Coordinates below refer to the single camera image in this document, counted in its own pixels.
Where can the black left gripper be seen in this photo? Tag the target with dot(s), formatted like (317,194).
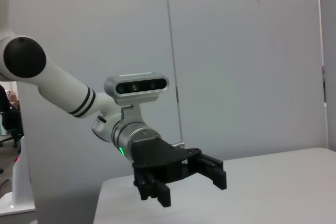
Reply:
(157,155)

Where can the white equipment stand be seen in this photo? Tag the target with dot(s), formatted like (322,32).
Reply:
(19,182)

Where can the black office chair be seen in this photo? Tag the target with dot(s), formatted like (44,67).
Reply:
(11,140)

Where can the seated person dark clothes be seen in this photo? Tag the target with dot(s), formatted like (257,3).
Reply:
(8,108)

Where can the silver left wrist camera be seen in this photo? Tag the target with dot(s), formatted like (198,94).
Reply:
(136,86)

